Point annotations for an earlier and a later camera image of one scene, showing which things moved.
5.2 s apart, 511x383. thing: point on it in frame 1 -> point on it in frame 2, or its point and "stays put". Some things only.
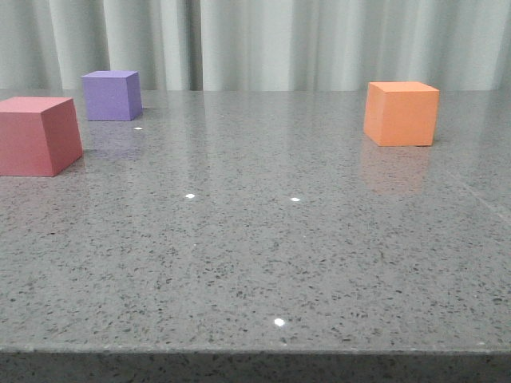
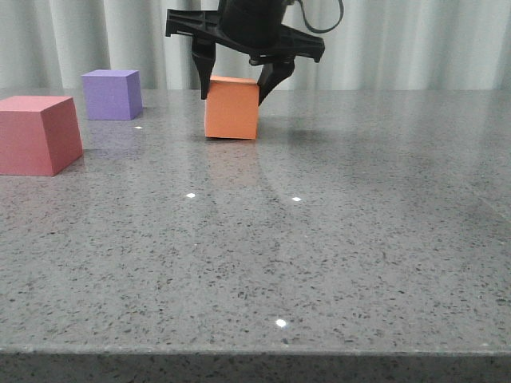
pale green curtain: (257, 45) stays put
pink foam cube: (39, 136) stays put
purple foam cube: (112, 95) stays put
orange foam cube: (402, 113) -> (231, 108)
